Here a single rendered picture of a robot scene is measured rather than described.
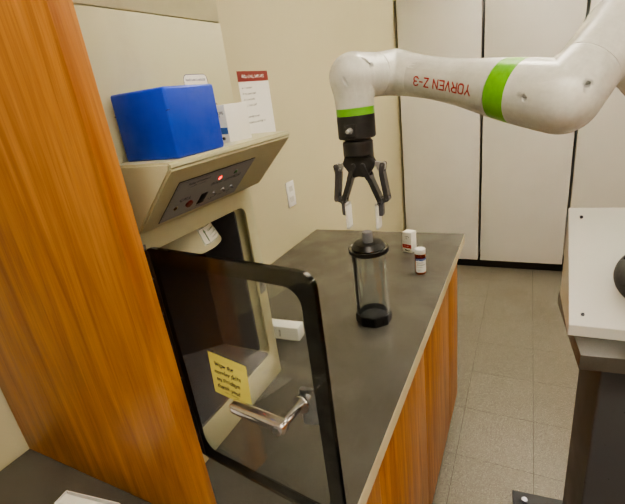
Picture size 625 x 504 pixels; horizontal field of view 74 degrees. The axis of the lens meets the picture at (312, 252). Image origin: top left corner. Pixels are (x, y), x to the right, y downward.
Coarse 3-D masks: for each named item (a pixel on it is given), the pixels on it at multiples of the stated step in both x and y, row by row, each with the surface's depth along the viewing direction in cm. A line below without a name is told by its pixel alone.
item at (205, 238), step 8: (208, 224) 81; (192, 232) 77; (200, 232) 78; (208, 232) 80; (216, 232) 83; (176, 240) 76; (184, 240) 76; (192, 240) 77; (200, 240) 78; (208, 240) 79; (216, 240) 81; (168, 248) 75; (176, 248) 75; (184, 248) 76; (192, 248) 77; (200, 248) 78; (208, 248) 79
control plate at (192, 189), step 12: (228, 168) 67; (240, 168) 71; (192, 180) 59; (204, 180) 63; (216, 180) 66; (228, 180) 71; (240, 180) 75; (180, 192) 59; (192, 192) 63; (204, 192) 66; (216, 192) 70; (228, 192) 75; (168, 204) 59; (180, 204) 63; (192, 204) 66; (204, 204) 70; (168, 216) 62
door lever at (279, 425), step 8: (240, 400) 54; (296, 400) 53; (304, 400) 52; (232, 408) 54; (240, 408) 53; (248, 408) 53; (256, 408) 52; (296, 408) 52; (304, 408) 53; (240, 416) 53; (248, 416) 52; (256, 416) 51; (264, 416) 51; (272, 416) 51; (288, 416) 51; (296, 416) 52; (264, 424) 51; (272, 424) 50; (280, 424) 49; (288, 424) 50; (280, 432) 49
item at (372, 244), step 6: (366, 234) 110; (372, 234) 111; (360, 240) 114; (366, 240) 110; (372, 240) 111; (378, 240) 112; (354, 246) 111; (360, 246) 109; (366, 246) 109; (372, 246) 108; (378, 246) 109; (384, 246) 110; (360, 252) 109; (366, 252) 108
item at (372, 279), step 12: (372, 252) 108; (360, 264) 110; (372, 264) 109; (384, 264) 111; (360, 276) 112; (372, 276) 110; (384, 276) 112; (360, 288) 113; (372, 288) 112; (384, 288) 113; (360, 300) 115; (372, 300) 113; (384, 300) 114; (360, 312) 117; (372, 312) 114; (384, 312) 115
